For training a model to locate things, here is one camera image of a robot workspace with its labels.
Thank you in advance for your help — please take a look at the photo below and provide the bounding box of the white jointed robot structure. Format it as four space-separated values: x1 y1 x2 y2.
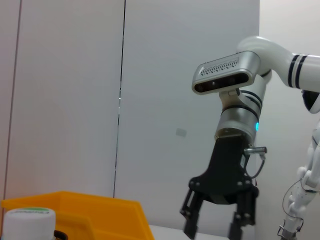
277 119 320 240

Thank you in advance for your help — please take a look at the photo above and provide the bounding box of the silver cable connector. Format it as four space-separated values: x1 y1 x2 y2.
244 146 268 161

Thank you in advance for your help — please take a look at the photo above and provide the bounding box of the clear green-label water bottle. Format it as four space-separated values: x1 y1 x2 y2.
2 207 56 240

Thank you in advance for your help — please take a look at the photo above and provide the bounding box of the black mesh pen holder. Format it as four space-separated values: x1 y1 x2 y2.
53 229 68 240

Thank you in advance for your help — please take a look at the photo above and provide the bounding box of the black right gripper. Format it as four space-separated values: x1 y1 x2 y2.
179 134 260 240

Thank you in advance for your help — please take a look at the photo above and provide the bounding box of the black plug cable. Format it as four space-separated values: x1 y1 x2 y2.
243 152 266 187

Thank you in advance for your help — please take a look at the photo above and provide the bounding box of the yellow plastic bin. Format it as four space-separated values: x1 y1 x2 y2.
1 191 155 240

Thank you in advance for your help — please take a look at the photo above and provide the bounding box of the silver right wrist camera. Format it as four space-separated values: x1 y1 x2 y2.
191 51 261 108

